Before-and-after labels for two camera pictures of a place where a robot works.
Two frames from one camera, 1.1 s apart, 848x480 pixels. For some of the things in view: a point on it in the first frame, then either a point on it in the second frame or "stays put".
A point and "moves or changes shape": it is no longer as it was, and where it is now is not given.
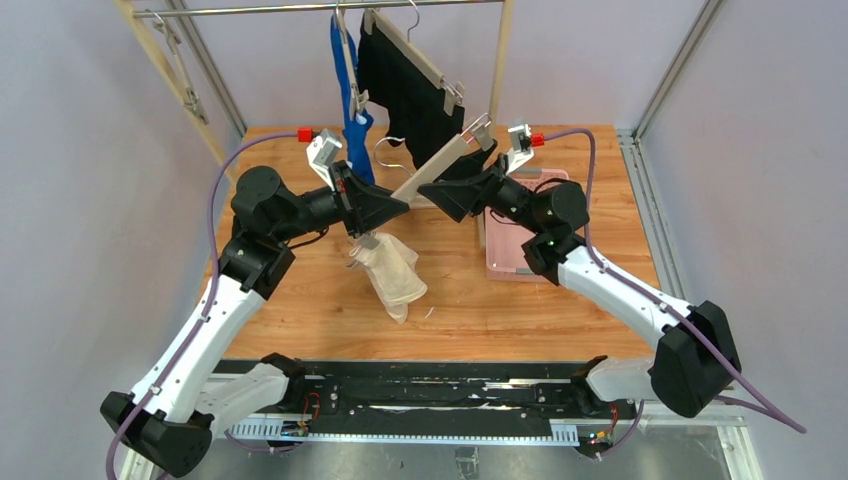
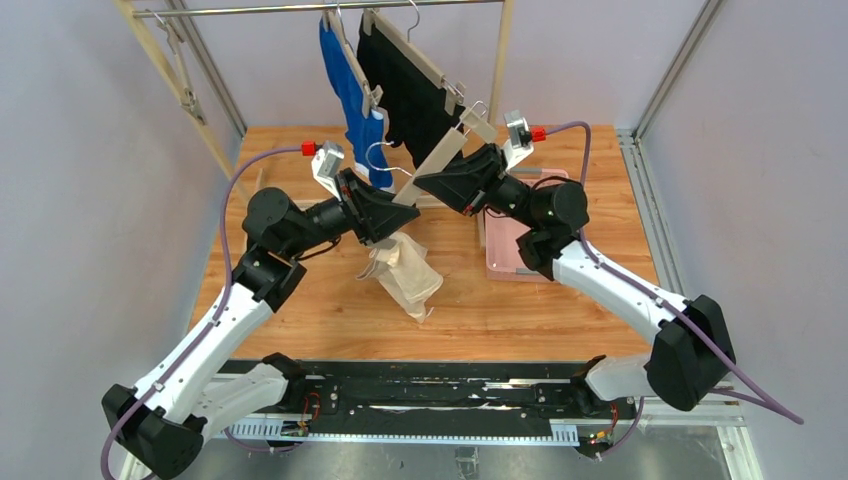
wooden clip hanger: [474, 131] moves or changes shape
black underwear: [411, 103] stays put
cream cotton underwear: [392, 270] moves or changes shape
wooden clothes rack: [135, 10] stays put
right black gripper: [488, 185] stays put
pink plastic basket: [502, 239] stays put
